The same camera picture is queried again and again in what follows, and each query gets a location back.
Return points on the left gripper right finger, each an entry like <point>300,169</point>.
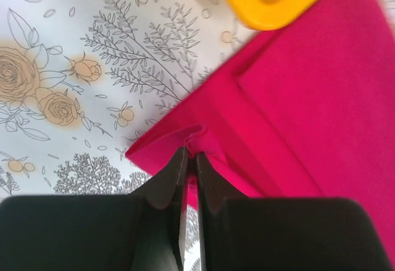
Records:
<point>242,233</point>

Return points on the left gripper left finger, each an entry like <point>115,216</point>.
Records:
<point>143,230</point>

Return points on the bright red t-shirt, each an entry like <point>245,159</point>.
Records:
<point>305,111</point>

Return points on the floral patterned table mat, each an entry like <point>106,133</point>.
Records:
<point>83,80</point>

